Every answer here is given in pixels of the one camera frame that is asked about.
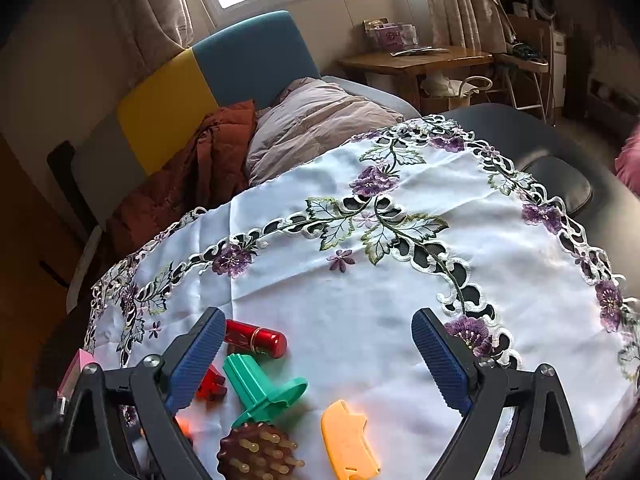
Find red linking cube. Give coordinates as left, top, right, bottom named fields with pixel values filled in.
left=194, top=363, right=227, bottom=402

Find orange linking cubes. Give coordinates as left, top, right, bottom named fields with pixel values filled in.
left=175, top=415, right=193, bottom=443

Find pink storage box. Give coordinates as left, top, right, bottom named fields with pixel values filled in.
left=56, top=349, right=94, bottom=400

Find green plastic stand toy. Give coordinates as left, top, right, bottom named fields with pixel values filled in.
left=222, top=353, right=308, bottom=429

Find brown wooden massage brush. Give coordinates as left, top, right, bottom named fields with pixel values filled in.
left=217, top=422, right=305, bottom=480

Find red metallic carabiner capsule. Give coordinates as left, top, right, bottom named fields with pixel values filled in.
left=224, top=320, right=288, bottom=359

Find orange plastic boat toy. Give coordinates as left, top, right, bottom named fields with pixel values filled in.
left=320, top=400, right=381, bottom=480

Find rust brown blanket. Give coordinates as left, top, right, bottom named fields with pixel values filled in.
left=106, top=100, right=257, bottom=258

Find multicolour upholstered headboard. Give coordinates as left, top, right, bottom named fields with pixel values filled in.
left=47, top=11, right=319, bottom=232

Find white embroidered floral tablecloth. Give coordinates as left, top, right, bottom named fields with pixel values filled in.
left=85, top=116, right=639, bottom=479

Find pale pink duvet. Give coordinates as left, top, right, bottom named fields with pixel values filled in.
left=245, top=77, right=419, bottom=186

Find beige window curtain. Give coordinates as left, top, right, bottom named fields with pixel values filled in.
left=111, top=0, right=194, bottom=78

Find wooden side table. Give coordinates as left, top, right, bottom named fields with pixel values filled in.
left=338, top=46, right=494, bottom=112

